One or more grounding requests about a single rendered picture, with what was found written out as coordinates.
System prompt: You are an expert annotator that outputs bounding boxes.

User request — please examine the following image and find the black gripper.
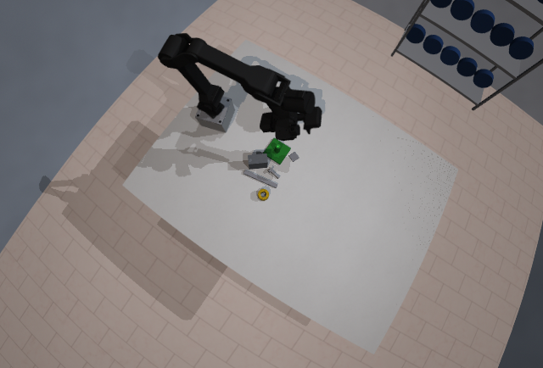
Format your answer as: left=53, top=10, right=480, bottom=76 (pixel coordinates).
left=260, top=106, right=322, bottom=134

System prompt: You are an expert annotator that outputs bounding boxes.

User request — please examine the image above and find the green square plate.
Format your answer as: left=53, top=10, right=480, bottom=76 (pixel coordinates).
left=264, top=138, right=291, bottom=164

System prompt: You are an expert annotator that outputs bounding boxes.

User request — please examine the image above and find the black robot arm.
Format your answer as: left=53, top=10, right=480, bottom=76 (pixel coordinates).
left=158, top=33, right=315, bottom=141

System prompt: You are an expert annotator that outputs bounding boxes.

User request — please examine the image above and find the gold round nut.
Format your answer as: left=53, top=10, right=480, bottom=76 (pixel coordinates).
left=258, top=189, right=269, bottom=201

